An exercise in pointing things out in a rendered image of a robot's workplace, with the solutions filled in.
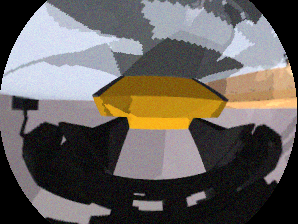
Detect awl with wooden handle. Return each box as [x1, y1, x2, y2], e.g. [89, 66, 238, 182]
[286, 61, 293, 76]

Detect tan wooden floor panel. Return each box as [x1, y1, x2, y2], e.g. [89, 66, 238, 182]
[205, 65, 297, 109]

